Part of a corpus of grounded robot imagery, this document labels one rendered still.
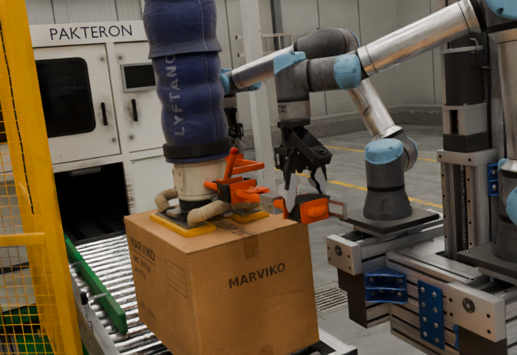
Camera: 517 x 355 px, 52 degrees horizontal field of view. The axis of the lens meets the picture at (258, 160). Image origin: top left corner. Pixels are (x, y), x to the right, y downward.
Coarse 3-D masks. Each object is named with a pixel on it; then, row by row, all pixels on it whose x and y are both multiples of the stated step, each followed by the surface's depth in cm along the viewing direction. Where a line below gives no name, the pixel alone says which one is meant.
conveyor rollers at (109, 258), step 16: (112, 240) 353; (96, 256) 322; (112, 256) 318; (128, 256) 313; (96, 272) 289; (112, 272) 291; (128, 272) 287; (80, 288) 268; (112, 288) 265; (128, 288) 261; (96, 304) 245; (128, 304) 242; (128, 320) 225; (112, 336) 213; (128, 336) 214; (144, 336) 210; (128, 352) 198; (144, 352) 199; (160, 352) 196; (304, 352) 190
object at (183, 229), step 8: (168, 208) 178; (152, 216) 183; (160, 216) 180; (168, 216) 176; (184, 216) 166; (168, 224) 169; (176, 224) 167; (184, 224) 164; (200, 224) 162; (208, 224) 163; (176, 232) 164; (184, 232) 158; (192, 232) 158; (200, 232) 159; (208, 232) 160
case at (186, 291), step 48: (144, 240) 176; (192, 240) 154; (240, 240) 151; (288, 240) 159; (144, 288) 186; (192, 288) 144; (240, 288) 152; (288, 288) 160; (192, 336) 150; (240, 336) 153; (288, 336) 162
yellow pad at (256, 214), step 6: (234, 210) 175; (240, 210) 174; (258, 210) 172; (228, 216) 174; (234, 216) 171; (240, 216) 168; (246, 216) 167; (252, 216) 168; (258, 216) 169; (264, 216) 170; (240, 222) 168; (246, 222) 167
